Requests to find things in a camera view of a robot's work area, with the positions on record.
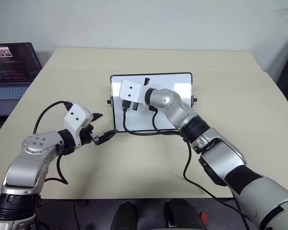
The open grey laptop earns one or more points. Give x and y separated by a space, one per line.
7 92

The small red object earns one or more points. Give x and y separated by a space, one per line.
203 217

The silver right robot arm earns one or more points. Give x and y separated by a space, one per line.
216 153

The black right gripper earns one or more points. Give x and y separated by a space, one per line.
134 106

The black framed whiteboard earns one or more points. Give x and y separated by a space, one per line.
172 107

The narrow dark rounded shape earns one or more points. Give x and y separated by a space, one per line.
124 216

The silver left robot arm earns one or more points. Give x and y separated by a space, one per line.
31 163

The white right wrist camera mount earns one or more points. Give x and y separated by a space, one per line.
132 92

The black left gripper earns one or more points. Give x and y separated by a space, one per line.
85 135

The wide dark rounded shape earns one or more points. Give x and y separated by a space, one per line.
182 215

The black whiteboard pivot knob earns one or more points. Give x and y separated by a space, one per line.
194 98
108 101

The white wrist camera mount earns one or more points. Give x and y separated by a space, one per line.
132 92
75 118

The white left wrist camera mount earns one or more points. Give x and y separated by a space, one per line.
75 118

